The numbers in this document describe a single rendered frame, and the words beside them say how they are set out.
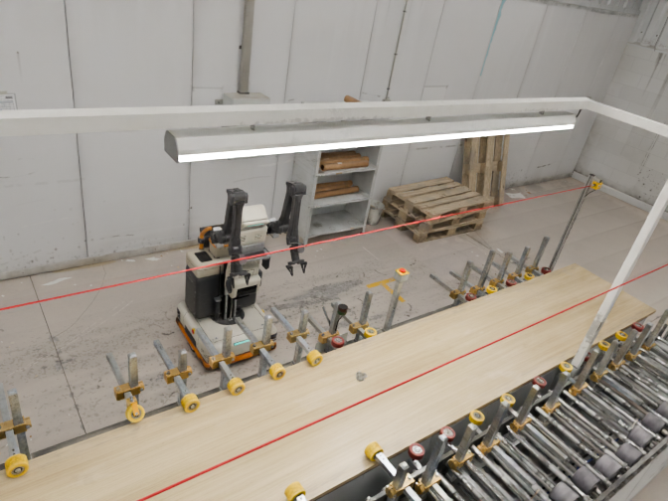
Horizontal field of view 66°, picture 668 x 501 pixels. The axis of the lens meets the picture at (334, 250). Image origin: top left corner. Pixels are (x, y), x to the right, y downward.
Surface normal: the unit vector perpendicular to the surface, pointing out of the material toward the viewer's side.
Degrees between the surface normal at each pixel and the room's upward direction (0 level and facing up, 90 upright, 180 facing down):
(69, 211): 90
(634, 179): 90
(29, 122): 90
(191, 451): 0
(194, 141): 61
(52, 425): 0
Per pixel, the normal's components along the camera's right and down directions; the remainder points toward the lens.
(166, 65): 0.58, 0.49
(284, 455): 0.16, -0.85
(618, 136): -0.80, 0.18
